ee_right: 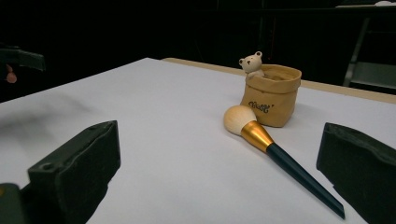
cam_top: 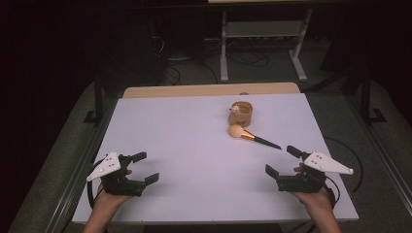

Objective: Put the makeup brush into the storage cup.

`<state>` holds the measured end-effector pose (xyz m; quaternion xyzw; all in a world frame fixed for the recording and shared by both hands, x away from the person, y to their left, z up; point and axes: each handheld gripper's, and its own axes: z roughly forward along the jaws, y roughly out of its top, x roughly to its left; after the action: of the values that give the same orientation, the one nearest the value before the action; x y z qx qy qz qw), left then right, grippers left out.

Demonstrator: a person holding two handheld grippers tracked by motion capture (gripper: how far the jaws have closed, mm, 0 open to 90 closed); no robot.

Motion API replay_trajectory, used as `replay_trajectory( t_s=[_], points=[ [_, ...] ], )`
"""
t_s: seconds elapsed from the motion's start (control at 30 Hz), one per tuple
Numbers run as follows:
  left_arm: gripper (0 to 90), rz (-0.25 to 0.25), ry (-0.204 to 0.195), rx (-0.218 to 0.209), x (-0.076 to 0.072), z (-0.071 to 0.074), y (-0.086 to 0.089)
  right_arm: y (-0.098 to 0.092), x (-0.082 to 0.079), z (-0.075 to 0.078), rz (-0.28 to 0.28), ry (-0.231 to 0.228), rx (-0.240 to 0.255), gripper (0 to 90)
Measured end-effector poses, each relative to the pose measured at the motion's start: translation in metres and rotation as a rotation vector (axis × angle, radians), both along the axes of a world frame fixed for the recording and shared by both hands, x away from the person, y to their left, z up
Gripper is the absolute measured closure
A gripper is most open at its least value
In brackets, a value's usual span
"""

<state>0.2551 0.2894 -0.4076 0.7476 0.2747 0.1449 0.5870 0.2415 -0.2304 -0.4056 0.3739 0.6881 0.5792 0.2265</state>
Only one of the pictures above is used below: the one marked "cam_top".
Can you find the white metal stand with shelf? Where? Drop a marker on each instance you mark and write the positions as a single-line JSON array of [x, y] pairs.
[[262, 29]]

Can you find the person's left hand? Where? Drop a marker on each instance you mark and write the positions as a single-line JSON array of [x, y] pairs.
[[108, 200]]

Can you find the person's right hand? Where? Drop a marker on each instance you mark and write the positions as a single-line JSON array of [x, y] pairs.
[[315, 200]]

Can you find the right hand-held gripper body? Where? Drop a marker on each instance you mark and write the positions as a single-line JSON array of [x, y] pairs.
[[304, 183]]

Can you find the black metal floor stand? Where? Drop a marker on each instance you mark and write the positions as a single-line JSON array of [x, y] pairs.
[[98, 97], [367, 97]]

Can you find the tan bag-shaped holder with figurine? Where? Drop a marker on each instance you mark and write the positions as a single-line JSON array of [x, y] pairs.
[[241, 118]]

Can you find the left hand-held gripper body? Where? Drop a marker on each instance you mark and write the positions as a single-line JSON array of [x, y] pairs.
[[111, 181]]

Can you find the white table cover sheet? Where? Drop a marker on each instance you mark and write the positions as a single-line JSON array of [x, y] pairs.
[[194, 161]]

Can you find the black gold makeup brush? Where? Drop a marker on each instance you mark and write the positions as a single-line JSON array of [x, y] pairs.
[[236, 131]]

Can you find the wooden table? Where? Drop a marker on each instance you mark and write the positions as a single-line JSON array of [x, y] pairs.
[[194, 90]]

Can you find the metal frame rail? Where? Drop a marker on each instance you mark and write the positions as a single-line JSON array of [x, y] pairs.
[[81, 168], [379, 152]]

